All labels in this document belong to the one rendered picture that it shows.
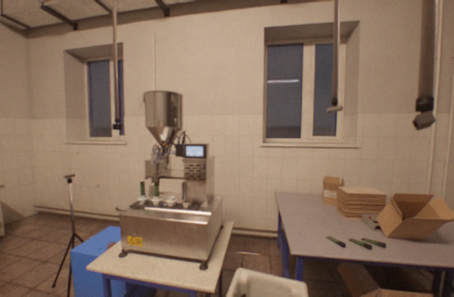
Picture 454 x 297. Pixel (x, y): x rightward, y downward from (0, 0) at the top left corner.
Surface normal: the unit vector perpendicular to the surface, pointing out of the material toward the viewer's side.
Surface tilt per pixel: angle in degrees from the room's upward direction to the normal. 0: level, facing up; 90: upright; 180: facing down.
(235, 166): 90
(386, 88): 90
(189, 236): 90
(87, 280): 90
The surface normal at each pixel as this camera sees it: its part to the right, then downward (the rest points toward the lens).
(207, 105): -0.18, 0.07
